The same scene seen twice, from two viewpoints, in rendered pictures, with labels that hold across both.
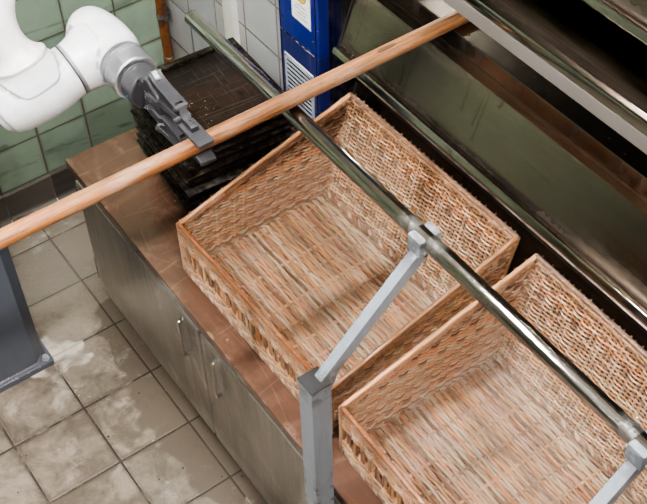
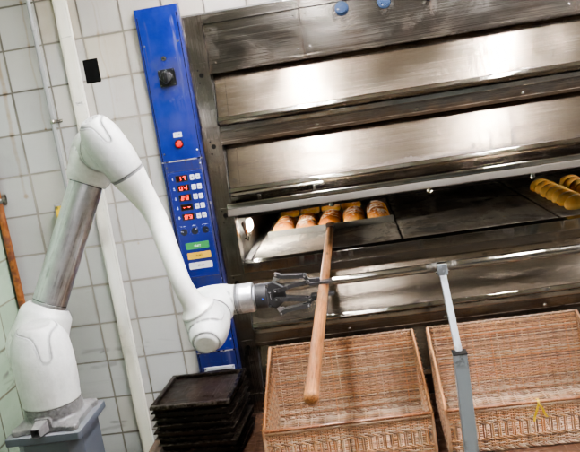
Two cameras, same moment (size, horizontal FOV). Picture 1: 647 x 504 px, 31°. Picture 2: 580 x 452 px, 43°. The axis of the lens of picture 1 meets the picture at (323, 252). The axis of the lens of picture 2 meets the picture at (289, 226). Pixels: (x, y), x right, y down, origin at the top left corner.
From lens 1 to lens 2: 202 cm
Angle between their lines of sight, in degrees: 57
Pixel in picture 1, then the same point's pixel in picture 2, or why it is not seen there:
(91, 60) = (228, 297)
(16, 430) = not seen: outside the picture
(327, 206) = (290, 421)
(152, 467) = not seen: outside the picture
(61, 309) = not seen: outside the picture
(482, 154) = (372, 303)
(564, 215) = (431, 291)
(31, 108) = (224, 325)
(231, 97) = (212, 385)
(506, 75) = (370, 248)
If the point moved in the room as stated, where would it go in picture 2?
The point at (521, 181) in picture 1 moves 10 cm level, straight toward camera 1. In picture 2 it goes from (400, 297) to (420, 299)
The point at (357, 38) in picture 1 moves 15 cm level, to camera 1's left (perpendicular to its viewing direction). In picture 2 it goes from (263, 311) to (236, 325)
